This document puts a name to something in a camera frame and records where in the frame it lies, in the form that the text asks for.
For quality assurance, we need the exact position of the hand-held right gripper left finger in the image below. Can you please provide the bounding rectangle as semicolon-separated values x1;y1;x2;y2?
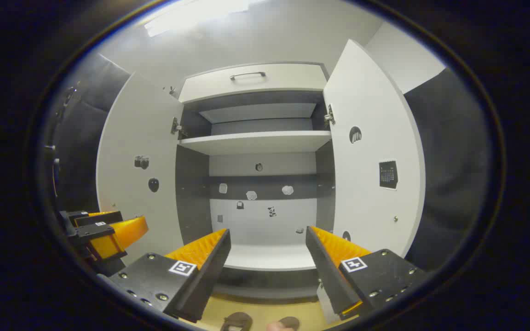
108;228;231;323

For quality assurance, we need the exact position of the white door with camera sticker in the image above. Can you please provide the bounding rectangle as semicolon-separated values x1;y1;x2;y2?
96;71;185;265

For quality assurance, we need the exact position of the metal drawer handle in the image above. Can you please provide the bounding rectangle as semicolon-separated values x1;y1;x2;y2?
230;71;267;82

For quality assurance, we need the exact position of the white cabinet shelf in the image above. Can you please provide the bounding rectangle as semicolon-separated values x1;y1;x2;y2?
179;131;332;156

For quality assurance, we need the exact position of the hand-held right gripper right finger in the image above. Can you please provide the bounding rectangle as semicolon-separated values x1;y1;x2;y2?
305;225;428;321

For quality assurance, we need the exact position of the white shoe cabinet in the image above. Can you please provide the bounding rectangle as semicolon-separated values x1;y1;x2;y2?
175;62;337;299

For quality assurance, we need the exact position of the white cabinet drawer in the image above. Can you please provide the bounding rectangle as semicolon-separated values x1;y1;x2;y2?
179;63;329;103

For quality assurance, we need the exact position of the brown fuzzy shoe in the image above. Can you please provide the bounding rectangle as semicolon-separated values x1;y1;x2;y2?
267;316;301;331
220;312;253;331

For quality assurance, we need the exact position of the black backdrop cloth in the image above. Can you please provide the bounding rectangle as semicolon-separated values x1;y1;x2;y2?
52;53;132;213
403;68;493;273

